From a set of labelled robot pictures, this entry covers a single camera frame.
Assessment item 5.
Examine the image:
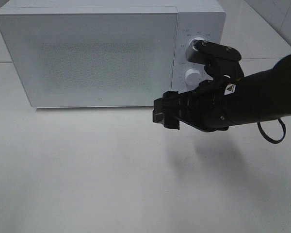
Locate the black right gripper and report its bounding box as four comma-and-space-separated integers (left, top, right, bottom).
152, 58, 244, 132

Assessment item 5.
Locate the white microwave knob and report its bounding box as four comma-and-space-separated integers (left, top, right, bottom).
184, 68, 202, 86
186, 34, 207, 51

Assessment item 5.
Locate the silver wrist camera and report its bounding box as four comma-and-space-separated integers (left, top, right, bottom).
185, 40, 242, 65

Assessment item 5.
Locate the white microwave oven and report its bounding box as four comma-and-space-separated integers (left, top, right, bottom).
0, 0, 226, 108

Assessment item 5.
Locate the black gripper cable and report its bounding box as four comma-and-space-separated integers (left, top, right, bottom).
257, 117, 286, 144

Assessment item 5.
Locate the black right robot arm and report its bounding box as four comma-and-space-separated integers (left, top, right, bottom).
152, 54, 291, 132

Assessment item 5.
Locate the white microwave door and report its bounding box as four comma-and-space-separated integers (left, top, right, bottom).
0, 14, 177, 108

